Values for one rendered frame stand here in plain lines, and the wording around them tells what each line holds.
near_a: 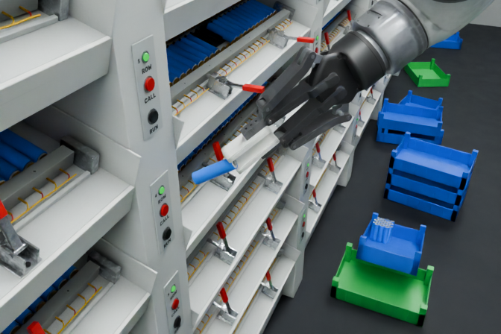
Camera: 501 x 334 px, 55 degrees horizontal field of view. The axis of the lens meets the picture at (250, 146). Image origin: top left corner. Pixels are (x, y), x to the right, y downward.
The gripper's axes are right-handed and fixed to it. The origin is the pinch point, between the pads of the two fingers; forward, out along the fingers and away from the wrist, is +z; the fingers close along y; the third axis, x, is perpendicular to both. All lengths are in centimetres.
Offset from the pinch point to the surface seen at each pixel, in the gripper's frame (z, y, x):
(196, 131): 5.1, 1.3, -9.4
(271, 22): -19.3, -9.0, -42.5
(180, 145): 7.7, 3.1, -6.3
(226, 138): 3.5, -16.5, -29.5
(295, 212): 3, -66, -49
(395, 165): -39, -116, -82
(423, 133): -69, -145, -113
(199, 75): -0.4, 2.9, -19.9
